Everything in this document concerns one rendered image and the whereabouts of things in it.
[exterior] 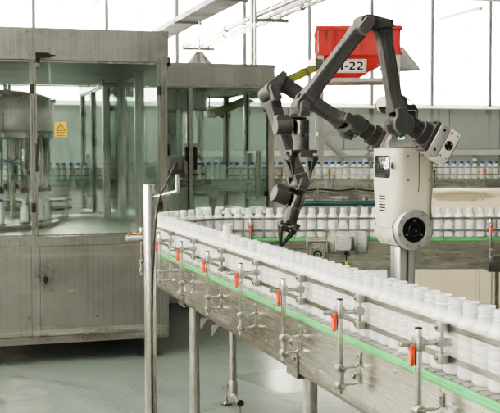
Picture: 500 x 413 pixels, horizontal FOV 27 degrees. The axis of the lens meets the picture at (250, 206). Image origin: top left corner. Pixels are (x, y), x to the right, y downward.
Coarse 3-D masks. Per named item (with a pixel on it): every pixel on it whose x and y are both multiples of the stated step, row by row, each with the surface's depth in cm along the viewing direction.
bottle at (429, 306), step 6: (426, 294) 233; (432, 294) 232; (426, 300) 233; (432, 300) 232; (426, 306) 233; (432, 306) 232; (420, 312) 233; (426, 312) 232; (420, 324) 233; (426, 324) 232; (426, 330) 232; (426, 336) 232; (426, 354) 232; (426, 360) 232
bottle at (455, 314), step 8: (456, 304) 221; (448, 312) 223; (456, 312) 221; (448, 320) 221; (456, 320) 220; (448, 336) 221; (456, 336) 220; (448, 344) 221; (456, 344) 220; (448, 352) 221; (456, 352) 220; (448, 368) 221; (456, 368) 221
